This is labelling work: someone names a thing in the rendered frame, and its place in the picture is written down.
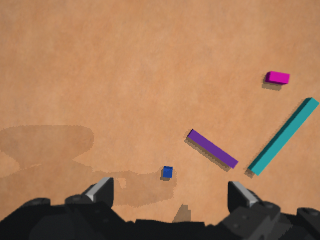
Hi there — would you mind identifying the turquoise rod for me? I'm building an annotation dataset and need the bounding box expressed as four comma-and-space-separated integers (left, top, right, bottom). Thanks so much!
248, 97, 320, 176

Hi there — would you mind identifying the small blue block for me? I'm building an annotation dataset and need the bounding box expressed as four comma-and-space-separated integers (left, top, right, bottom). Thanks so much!
163, 166, 173, 178

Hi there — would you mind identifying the purple rod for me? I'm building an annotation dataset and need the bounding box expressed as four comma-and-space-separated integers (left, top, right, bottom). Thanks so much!
187, 129, 238, 169

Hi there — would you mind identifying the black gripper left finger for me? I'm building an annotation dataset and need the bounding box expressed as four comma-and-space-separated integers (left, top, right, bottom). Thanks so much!
0, 177, 147, 240

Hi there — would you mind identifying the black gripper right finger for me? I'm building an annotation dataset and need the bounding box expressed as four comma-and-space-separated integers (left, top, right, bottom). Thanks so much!
193, 181, 320, 240

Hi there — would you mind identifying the magenta rod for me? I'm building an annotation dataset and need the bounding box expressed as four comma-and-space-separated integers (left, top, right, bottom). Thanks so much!
265, 71, 290, 85

